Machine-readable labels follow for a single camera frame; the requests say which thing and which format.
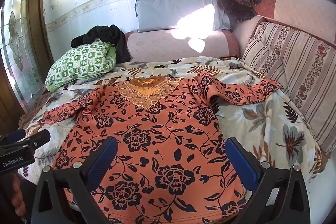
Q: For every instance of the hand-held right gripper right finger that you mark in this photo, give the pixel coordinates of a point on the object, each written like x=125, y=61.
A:
x=241, y=163

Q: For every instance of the green white patterned pillow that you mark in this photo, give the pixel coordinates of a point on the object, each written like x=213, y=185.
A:
x=81, y=64

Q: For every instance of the pink quilted sofa backrest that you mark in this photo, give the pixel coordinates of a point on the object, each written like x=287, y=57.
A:
x=302, y=14

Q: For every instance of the brown furry cushion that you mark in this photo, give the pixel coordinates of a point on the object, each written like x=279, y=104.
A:
x=236, y=3

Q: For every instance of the person's left hand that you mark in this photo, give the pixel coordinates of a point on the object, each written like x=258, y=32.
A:
x=17, y=195

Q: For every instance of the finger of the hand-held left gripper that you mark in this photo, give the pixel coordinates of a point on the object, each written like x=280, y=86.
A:
x=39, y=137
x=13, y=135

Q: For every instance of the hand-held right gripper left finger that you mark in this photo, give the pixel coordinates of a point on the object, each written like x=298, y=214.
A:
x=102, y=161

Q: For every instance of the wooden stained glass door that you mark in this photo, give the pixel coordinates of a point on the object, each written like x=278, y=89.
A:
x=18, y=43

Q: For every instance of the grey pillow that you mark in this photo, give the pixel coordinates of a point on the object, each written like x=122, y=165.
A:
x=168, y=6

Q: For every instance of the cream leaf print blanket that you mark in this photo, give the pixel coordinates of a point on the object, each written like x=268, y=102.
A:
x=275, y=121

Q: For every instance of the black garment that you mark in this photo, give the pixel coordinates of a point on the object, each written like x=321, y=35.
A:
x=113, y=37

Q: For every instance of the orange black floral shirt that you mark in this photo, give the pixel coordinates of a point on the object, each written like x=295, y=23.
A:
x=157, y=140

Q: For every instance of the pink bolster cushion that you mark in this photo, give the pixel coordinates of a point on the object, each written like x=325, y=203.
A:
x=162, y=45

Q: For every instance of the striped floral sofa cushion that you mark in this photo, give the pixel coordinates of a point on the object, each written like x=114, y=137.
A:
x=302, y=69

